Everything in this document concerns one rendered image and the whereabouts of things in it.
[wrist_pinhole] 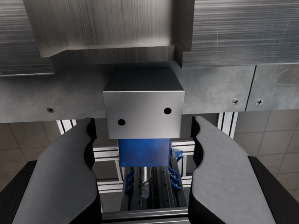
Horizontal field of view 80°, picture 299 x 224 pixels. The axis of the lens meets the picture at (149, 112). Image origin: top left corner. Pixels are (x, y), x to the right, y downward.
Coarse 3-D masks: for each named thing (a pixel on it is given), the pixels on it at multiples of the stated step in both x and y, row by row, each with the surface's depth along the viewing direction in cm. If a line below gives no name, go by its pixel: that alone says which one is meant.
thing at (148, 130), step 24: (120, 72) 14; (144, 72) 14; (168, 72) 14; (120, 96) 11; (144, 96) 11; (168, 96) 11; (120, 120) 12; (144, 120) 12; (168, 120) 12; (120, 144) 14; (144, 144) 14; (168, 144) 14; (144, 168) 17; (144, 192) 18
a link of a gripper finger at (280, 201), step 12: (252, 156) 8; (264, 168) 8; (264, 180) 7; (276, 180) 7; (264, 192) 7; (276, 192) 7; (288, 192) 7; (276, 204) 6; (288, 204) 6; (276, 216) 6; (288, 216) 6
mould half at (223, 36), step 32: (0, 0) 5; (224, 0) 6; (256, 0) 6; (288, 0) 6; (0, 32) 6; (32, 32) 6; (224, 32) 6; (256, 32) 6; (288, 32) 6; (0, 64) 6; (32, 64) 6; (192, 64) 7; (224, 64) 7; (256, 64) 7
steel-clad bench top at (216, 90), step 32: (96, 64) 15; (128, 64) 15; (160, 64) 16; (288, 64) 16; (0, 96) 16; (32, 96) 16; (64, 96) 17; (96, 96) 17; (192, 96) 17; (224, 96) 17; (256, 96) 17; (288, 96) 17
